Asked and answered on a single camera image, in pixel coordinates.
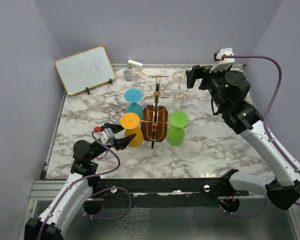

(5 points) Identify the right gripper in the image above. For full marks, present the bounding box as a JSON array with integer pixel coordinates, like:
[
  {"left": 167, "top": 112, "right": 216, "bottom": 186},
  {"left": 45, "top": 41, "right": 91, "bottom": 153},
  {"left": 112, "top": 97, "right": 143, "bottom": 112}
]
[{"left": 186, "top": 63, "right": 230, "bottom": 111}]

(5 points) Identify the clear wine glass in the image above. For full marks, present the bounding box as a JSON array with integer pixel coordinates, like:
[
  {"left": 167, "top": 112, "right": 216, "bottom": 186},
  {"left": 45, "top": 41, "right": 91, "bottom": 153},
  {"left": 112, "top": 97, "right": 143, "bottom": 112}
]
[
  {"left": 172, "top": 71, "right": 187, "bottom": 92},
  {"left": 130, "top": 70, "right": 144, "bottom": 92},
  {"left": 174, "top": 91, "right": 192, "bottom": 110}
]

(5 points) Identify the orange plastic goblet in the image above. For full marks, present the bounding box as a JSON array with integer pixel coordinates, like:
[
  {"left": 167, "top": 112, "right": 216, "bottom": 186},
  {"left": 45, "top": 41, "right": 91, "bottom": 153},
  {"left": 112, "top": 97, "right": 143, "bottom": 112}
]
[{"left": 120, "top": 112, "right": 144, "bottom": 148}]

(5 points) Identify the blue plastic goblet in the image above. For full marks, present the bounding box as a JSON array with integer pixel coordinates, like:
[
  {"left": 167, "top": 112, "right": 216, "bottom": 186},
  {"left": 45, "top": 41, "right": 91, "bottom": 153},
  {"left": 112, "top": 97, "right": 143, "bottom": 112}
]
[{"left": 124, "top": 88, "right": 144, "bottom": 120}]

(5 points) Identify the green plastic goblet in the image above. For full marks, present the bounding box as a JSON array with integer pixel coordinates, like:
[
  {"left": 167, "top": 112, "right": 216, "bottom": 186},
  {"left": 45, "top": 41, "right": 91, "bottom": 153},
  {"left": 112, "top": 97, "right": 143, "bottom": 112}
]
[{"left": 166, "top": 111, "right": 189, "bottom": 147}]

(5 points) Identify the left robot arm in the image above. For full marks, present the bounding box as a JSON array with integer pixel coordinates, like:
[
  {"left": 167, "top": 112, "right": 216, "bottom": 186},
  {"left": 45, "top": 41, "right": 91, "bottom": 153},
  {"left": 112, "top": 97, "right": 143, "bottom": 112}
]
[{"left": 24, "top": 123, "right": 137, "bottom": 240}]

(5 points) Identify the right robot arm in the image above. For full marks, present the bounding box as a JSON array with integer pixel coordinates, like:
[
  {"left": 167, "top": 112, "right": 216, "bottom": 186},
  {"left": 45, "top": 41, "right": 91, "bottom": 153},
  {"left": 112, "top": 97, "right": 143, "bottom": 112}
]
[{"left": 185, "top": 65, "right": 300, "bottom": 210}]

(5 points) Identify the white eraser block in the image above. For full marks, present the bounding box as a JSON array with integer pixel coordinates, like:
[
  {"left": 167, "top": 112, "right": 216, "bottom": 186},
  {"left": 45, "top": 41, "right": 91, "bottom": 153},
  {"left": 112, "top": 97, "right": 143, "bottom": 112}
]
[{"left": 127, "top": 59, "right": 144, "bottom": 70}]

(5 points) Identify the small blue cup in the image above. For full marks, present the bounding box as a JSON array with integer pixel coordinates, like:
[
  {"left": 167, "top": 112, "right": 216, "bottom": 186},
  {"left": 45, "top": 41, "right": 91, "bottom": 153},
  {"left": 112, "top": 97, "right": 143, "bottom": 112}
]
[{"left": 123, "top": 68, "right": 133, "bottom": 81}]

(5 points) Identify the small whiteboard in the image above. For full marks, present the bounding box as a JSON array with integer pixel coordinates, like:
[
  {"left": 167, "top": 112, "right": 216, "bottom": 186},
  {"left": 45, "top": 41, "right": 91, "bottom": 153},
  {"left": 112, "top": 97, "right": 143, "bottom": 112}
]
[{"left": 54, "top": 46, "right": 116, "bottom": 96}]

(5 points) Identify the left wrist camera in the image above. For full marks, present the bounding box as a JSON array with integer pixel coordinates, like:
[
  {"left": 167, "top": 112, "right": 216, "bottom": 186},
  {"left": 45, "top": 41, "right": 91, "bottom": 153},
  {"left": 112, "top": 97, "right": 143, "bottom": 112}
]
[{"left": 94, "top": 126, "right": 115, "bottom": 145}]

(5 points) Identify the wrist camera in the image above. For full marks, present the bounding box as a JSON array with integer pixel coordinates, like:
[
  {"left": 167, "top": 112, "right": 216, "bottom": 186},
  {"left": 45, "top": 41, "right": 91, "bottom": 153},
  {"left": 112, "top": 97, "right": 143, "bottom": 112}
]
[
  {"left": 94, "top": 126, "right": 115, "bottom": 145},
  {"left": 209, "top": 47, "right": 235, "bottom": 74}
]

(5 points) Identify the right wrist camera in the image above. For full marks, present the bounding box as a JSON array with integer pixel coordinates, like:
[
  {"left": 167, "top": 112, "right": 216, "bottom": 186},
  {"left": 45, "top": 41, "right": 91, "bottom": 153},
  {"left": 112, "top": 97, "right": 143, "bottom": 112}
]
[{"left": 209, "top": 47, "right": 235, "bottom": 74}]

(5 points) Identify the gold wire wine glass rack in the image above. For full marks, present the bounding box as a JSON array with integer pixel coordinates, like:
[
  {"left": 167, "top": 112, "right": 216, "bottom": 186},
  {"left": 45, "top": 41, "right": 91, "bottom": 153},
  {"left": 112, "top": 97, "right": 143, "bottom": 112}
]
[{"left": 141, "top": 71, "right": 183, "bottom": 149}]

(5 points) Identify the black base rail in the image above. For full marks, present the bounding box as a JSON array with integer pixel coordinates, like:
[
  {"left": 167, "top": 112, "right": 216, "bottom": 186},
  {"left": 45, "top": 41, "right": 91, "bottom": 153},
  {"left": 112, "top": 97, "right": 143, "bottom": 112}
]
[{"left": 88, "top": 177, "right": 249, "bottom": 208}]

